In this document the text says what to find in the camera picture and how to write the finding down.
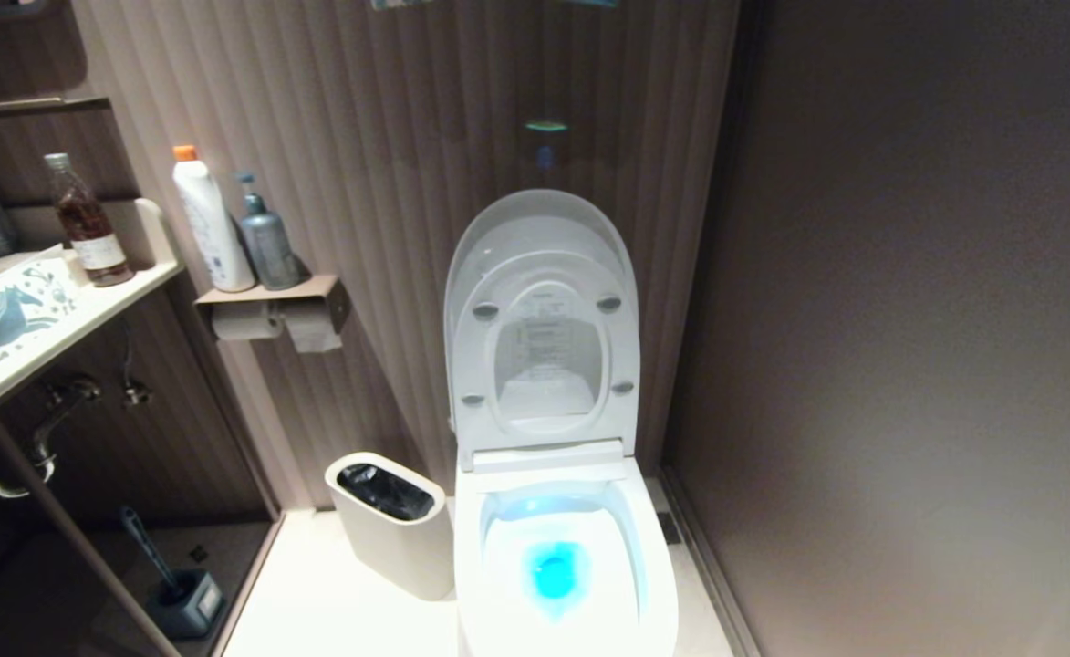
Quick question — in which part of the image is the white toilet seat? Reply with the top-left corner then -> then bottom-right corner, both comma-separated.
471,253 -> 636,445

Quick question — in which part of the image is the white toilet lid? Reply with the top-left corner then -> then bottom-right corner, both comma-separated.
443,188 -> 642,473

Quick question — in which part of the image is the white toilet bowl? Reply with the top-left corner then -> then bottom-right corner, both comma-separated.
453,438 -> 680,657

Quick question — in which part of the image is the toilet paper roll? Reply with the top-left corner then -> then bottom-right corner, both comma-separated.
283,301 -> 344,354
212,302 -> 286,342

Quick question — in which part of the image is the toilet paper holder shelf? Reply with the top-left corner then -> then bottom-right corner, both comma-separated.
193,274 -> 351,337

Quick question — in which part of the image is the grey toilet brush holder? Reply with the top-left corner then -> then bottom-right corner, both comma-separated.
143,569 -> 225,640

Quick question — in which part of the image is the blue toilet brush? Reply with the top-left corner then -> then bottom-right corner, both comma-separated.
119,506 -> 183,603

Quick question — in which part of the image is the black bin liner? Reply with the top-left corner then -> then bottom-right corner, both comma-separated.
337,463 -> 436,522

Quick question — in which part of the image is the white waste bin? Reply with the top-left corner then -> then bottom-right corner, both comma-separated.
324,452 -> 455,602

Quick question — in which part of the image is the grey pump bottle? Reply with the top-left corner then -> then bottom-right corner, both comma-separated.
235,172 -> 303,291

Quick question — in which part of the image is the white bottle orange cap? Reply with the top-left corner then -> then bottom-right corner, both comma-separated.
172,145 -> 257,294

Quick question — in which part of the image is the chrome water valve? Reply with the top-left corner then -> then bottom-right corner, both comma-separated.
121,321 -> 155,408

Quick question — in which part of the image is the white sink counter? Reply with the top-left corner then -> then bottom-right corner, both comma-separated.
0,198 -> 185,467

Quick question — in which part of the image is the clear bottle brown liquid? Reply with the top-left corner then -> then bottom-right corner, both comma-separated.
44,152 -> 135,288

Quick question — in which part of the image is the chrome drain pipe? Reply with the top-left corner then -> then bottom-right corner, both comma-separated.
0,376 -> 103,499

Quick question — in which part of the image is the brown diagonal support bar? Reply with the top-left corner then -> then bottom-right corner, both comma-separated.
0,412 -> 182,657

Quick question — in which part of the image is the blue horse tissue box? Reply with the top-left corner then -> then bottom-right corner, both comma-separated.
0,258 -> 80,363

